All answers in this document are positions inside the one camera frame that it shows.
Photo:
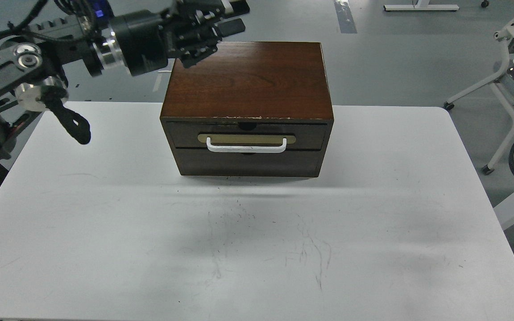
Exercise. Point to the white table base far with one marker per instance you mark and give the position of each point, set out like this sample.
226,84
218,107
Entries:
421,6

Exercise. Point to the white chair frame with casters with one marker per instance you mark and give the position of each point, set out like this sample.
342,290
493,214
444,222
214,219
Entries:
501,86

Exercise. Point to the grey floor tape strip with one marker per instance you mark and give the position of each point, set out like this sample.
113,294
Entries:
345,18

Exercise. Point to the wooden drawer with white handle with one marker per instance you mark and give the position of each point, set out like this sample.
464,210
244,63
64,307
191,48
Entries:
299,136

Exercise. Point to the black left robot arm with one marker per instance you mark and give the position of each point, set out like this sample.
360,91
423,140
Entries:
32,56

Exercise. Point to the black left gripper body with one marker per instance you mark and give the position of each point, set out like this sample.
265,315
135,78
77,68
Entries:
147,40

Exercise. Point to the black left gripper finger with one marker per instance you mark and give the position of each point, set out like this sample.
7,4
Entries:
221,9
201,42

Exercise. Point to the dark brown wooden cabinet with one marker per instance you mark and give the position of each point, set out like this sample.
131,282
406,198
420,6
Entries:
251,82

